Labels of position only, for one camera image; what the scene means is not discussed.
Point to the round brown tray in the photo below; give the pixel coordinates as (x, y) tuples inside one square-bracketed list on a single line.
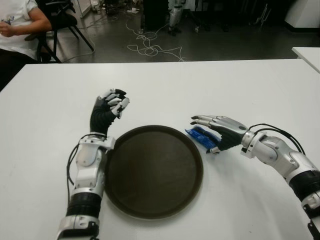
[(155, 175)]

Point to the white side table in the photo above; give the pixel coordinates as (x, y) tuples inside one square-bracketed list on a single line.
[(308, 56)]

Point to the silver humanoid robot legs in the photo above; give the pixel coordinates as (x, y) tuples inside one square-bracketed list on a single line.
[(175, 17)]

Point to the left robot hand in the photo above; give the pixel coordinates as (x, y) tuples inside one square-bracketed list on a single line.
[(100, 118)]

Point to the seated person white shirt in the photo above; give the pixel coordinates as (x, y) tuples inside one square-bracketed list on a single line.
[(17, 40)]

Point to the blue Oreo packet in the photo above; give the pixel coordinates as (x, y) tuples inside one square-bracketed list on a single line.
[(202, 137)]

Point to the white machine housing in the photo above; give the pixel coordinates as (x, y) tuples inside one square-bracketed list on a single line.
[(305, 13)]

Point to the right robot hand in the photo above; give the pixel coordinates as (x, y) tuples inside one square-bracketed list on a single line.
[(230, 132)]

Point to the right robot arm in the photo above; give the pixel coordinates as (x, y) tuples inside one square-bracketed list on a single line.
[(280, 152)]

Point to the white panel board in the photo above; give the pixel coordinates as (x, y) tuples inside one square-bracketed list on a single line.
[(83, 7)]

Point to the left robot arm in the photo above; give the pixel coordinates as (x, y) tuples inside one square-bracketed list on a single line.
[(88, 175)]

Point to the white power strip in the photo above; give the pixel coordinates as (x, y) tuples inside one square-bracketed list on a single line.
[(133, 10)]

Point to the black cabinet on casters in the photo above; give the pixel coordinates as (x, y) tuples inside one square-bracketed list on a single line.
[(156, 15)]

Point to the black chair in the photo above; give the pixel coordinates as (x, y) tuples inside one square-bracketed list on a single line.
[(63, 18)]

